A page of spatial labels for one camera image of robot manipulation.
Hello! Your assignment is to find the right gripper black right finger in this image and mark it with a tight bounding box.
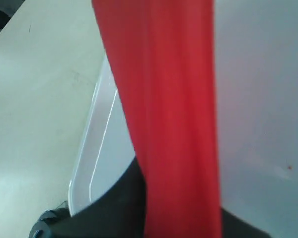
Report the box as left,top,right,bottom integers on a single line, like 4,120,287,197
221,206,271,238

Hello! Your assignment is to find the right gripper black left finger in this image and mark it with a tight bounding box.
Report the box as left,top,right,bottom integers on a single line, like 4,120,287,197
29,159,146,238

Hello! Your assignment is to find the red cloth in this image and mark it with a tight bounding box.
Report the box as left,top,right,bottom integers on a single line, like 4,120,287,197
92,0,222,238

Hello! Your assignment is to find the white plastic tray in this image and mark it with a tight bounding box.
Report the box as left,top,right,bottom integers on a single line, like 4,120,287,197
68,0,298,238

